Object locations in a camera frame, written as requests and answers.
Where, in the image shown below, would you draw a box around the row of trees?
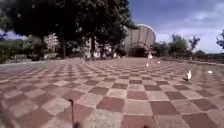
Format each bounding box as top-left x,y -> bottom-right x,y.
151,29 -> 224,61

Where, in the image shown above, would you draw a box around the robot's own part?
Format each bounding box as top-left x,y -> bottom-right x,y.
67,98 -> 76,128

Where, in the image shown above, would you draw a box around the large dark tree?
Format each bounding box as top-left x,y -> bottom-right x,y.
0,0 -> 134,60

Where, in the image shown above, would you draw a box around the pale building behind trees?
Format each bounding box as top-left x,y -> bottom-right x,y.
44,32 -> 60,56

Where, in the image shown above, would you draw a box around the arched beige building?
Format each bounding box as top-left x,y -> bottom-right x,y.
123,23 -> 157,58

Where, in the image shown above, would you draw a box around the person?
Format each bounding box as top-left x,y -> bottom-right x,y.
147,50 -> 154,61

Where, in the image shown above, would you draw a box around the green bushes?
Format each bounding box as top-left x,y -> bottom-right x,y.
0,34 -> 46,64

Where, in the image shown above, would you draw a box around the red and grey chequered paving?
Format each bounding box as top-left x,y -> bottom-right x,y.
0,57 -> 224,128

